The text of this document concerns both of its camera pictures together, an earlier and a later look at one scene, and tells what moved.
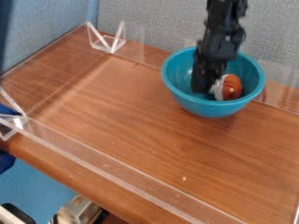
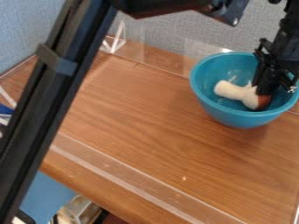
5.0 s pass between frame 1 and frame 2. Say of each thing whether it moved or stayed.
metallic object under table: stayed
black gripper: moved
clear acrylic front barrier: stayed
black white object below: stayed
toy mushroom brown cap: moved
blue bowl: moved
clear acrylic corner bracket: stayed
